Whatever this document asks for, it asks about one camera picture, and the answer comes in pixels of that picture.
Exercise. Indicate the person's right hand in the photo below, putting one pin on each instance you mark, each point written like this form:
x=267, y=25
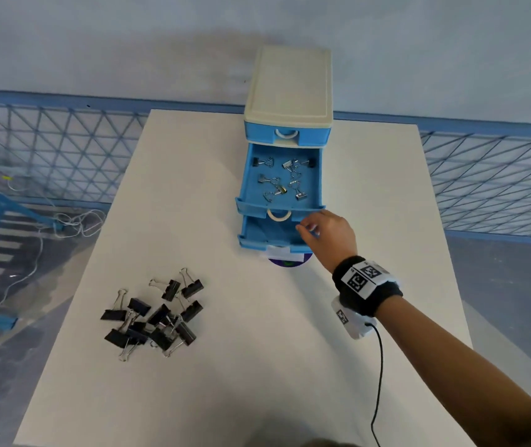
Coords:
x=335, y=237

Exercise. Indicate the person's right fingers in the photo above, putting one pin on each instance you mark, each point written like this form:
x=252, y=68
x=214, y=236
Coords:
x=307, y=228

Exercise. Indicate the person's right forearm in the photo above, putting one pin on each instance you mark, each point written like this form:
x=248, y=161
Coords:
x=451, y=367

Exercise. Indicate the purple round disc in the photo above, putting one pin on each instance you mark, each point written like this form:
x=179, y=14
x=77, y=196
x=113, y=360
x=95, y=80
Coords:
x=293, y=264

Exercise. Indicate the group of small metal clips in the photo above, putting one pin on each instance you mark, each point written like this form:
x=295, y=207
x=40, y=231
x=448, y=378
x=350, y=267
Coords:
x=280, y=188

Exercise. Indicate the blue drawer with white label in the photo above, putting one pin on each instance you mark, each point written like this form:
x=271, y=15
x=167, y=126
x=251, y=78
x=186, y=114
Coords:
x=256, y=235

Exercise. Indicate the blue drawer holding small clips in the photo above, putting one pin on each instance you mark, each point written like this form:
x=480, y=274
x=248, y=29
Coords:
x=246, y=204

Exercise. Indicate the black wristband with marker tags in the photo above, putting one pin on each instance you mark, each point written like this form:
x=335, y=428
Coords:
x=377, y=300

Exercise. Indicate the cream and blue drawer cabinet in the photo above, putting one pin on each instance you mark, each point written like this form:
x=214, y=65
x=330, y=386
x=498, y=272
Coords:
x=288, y=83

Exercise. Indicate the pile of black binder clips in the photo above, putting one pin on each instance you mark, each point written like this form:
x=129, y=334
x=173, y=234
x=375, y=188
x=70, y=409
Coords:
x=160, y=316

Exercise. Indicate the blue metal mesh fence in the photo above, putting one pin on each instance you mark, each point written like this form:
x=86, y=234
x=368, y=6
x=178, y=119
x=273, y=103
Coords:
x=60, y=98

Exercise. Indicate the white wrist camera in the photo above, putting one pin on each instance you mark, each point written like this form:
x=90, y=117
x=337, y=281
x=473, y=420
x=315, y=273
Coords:
x=351, y=323

